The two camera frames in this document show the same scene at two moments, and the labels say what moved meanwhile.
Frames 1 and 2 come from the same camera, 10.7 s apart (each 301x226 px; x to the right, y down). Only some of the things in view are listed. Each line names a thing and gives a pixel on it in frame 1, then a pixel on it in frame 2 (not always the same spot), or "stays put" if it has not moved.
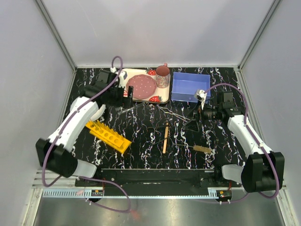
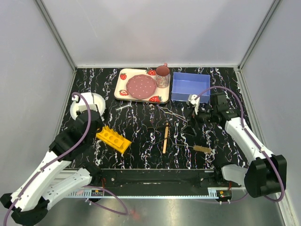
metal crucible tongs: (167, 110) stays put
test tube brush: (202, 149) stays put
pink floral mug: (162, 75) stays put
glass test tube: (124, 111) → (123, 107)
